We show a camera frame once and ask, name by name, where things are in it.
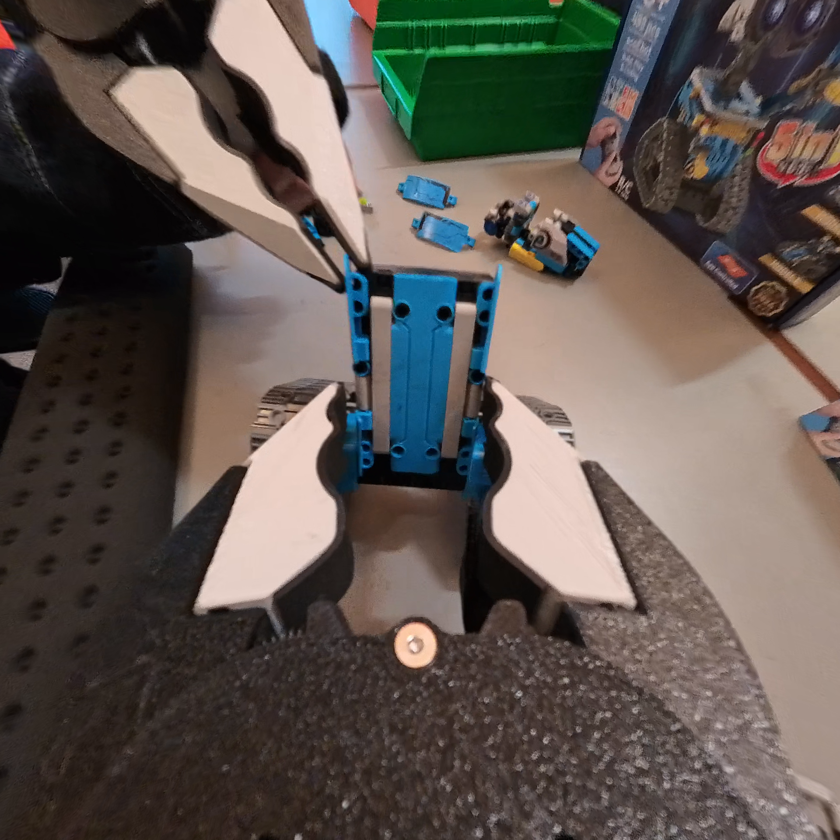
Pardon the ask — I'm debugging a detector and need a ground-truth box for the blue curved brick panel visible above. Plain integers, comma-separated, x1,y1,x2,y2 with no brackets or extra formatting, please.
411,211,477,253
396,175,459,211

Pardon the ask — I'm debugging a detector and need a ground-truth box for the light grey desk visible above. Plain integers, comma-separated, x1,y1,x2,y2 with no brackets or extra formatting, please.
174,85,840,821

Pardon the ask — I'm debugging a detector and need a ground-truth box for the green plastic bin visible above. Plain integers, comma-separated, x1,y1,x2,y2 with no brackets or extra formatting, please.
372,0,621,163

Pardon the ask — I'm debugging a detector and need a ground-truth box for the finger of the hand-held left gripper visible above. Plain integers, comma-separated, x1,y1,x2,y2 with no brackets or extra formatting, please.
107,64,347,294
209,0,373,270

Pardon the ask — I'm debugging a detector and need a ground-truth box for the person's clothed body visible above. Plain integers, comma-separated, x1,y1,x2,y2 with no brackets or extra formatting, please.
0,259,70,447

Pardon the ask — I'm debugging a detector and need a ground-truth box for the small robot kit box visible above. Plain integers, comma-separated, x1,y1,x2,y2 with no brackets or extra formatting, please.
799,400,840,484

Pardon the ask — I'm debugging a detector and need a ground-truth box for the person's left forearm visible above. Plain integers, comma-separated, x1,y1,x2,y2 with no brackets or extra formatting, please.
0,20,227,290

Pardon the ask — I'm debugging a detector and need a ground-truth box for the large robot kit box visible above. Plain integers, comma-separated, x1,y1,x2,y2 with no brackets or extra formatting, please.
579,0,840,329

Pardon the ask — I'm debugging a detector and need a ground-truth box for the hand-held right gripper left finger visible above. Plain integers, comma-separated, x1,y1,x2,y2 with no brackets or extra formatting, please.
193,384,357,636

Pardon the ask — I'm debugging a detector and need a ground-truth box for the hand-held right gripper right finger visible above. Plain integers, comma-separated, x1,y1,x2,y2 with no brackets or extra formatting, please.
462,381,638,636

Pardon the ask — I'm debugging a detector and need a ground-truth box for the black dimpled mat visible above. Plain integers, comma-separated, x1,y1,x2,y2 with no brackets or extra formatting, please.
0,244,198,840

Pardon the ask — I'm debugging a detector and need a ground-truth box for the blue grey tracked toy robot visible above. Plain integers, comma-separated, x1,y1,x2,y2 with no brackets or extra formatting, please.
249,262,576,494

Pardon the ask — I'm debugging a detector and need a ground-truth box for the robot head brick assembly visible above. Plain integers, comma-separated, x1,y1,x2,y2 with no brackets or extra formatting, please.
484,190,601,281

